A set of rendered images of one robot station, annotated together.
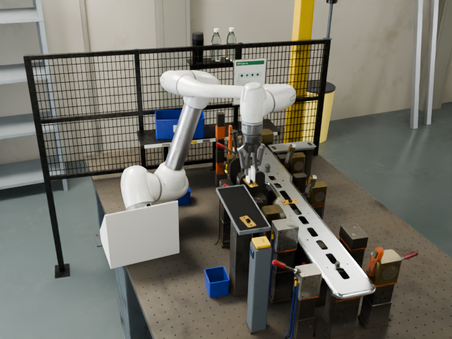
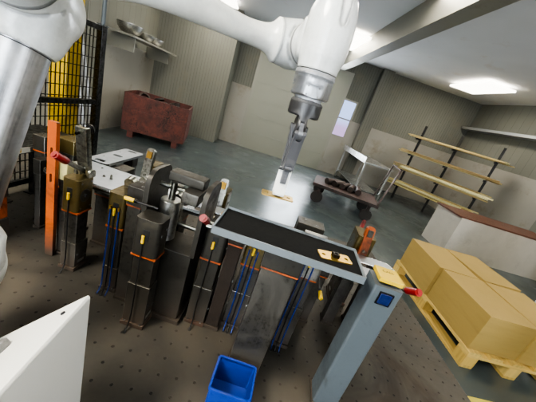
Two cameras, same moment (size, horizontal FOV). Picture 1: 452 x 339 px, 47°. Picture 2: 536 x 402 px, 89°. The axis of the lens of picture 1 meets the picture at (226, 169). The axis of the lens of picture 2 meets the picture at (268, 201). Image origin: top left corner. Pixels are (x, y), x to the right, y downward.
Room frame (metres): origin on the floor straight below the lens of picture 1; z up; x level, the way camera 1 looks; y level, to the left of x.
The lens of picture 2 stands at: (1.83, 0.54, 1.46)
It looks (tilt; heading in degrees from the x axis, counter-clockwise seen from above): 20 degrees down; 287
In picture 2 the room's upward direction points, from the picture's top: 18 degrees clockwise
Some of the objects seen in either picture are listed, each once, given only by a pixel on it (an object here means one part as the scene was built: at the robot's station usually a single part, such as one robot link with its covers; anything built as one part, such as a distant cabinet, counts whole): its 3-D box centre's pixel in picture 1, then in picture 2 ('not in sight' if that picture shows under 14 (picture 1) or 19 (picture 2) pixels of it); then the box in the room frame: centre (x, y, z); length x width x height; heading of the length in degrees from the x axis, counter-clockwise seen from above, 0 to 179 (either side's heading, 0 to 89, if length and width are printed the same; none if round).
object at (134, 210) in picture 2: not in sight; (133, 243); (2.40, -0.06, 0.91); 0.07 x 0.05 x 0.42; 106
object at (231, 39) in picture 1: (231, 44); not in sight; (3.31, -0.02, 1.53); 0.07 x 0.07 x 0.20
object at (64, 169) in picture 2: not in sight; (64, 210); (2.74, -0.06, 0.88); 0.04 x 0.04 x 0.37; 16
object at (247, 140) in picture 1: (251, 142); (301, 120); (2.01, -0.11, 1.44); 0.08 x 0.07 x 0.09; 113
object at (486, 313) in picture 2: not in sight; (469, 299); (0.42, -2.51, 0.25); 1.42 x 1.02 x 0.49; 106
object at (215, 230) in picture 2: (241, 208); (289, 241); (1.93, -0.07, 1.16); 0.37 x 0.14 x 0.02; 16
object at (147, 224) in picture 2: (222, 214); (141, 275); (2.29, 0.01, 0.89); 0.09 x 0.08 x 0.38; 106
